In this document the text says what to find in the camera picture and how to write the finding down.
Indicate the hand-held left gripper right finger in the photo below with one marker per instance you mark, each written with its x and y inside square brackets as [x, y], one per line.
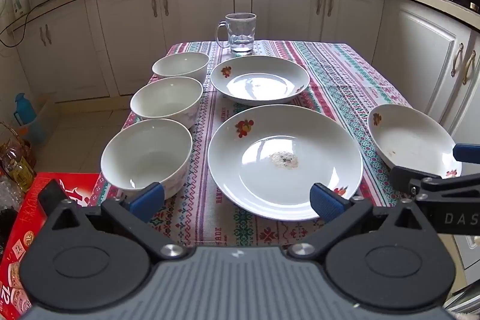
[327, 200]

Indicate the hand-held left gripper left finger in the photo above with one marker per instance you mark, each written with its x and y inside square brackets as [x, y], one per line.
[147, 198]

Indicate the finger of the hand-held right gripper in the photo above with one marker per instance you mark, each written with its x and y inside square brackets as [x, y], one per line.
[403, 177]
[467, 154]

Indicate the white floral plate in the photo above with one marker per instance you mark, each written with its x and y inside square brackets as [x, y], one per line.
[258, 80]
[408, 140]
[277, 173]

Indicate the white ceramic bowl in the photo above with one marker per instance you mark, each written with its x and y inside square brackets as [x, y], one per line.
[180, 65]
[146, 155]
[165, 98]

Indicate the patterned red green tablecloth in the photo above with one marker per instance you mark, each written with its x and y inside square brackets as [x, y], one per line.
[337, 80]

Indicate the red cardboard box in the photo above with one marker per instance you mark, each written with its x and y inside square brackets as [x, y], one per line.
[22, 230]

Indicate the cooking oil bottle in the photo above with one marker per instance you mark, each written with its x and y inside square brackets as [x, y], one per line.
[20, 170]

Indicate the blue plastic bottle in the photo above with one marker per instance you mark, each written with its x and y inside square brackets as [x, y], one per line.
[24, 110]

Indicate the clear glass mug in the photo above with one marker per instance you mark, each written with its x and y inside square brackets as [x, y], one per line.
[242, 31]

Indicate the white electric kettle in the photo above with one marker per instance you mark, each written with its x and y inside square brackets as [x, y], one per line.
[20, 1]

